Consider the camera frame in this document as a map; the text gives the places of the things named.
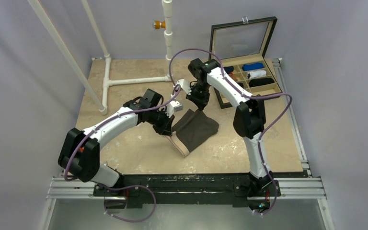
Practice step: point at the dark grey boxer underwear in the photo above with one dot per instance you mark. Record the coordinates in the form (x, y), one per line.
(191, 131)

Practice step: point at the brown rolled underwear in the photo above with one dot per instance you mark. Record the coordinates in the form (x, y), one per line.
(233, 77)

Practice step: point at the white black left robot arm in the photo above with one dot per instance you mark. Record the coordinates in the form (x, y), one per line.
(80, 154)

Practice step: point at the white rolled underwear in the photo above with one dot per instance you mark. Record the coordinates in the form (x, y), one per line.
(256, 74)

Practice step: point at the beige compartment organizer box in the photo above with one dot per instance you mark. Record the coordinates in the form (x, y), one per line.
(245, 42)

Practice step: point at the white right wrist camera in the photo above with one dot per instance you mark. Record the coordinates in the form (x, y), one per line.
(184, 86)

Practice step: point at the orange knob on pipe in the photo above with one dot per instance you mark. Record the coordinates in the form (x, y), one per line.
(159, 25)

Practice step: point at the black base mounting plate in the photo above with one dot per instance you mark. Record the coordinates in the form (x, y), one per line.
(233, 189)

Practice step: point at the blue rolled underwear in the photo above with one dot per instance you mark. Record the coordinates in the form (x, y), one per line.
(253, 66)

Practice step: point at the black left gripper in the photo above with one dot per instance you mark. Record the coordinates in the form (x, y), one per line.
(165, 129)

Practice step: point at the navy rolled underwear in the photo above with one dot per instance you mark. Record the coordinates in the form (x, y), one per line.
(229, 70)

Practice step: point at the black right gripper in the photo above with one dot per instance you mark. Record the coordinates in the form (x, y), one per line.
(199, 98)

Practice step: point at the white pvc pipe frame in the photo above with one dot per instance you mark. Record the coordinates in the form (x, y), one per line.
(107, 82)

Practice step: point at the black rolled underwear right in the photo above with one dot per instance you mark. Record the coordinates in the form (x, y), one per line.
(260, 82)

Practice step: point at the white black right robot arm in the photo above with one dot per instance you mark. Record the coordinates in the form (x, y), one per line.
(249, 118)

